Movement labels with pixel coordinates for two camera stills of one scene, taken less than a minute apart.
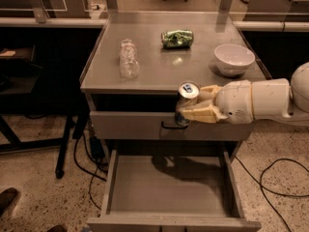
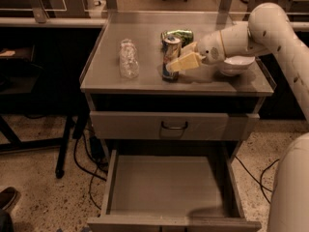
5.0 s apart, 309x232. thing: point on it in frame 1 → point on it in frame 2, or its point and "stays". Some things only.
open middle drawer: x=171 y=190 stays
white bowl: x=233 y=59 stays
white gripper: x=235 y=101 → x=210 y=49
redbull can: x=187 y=96 → x=171 y=52
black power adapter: x=97 y=150 stays
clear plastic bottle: x=129 y=67 stays
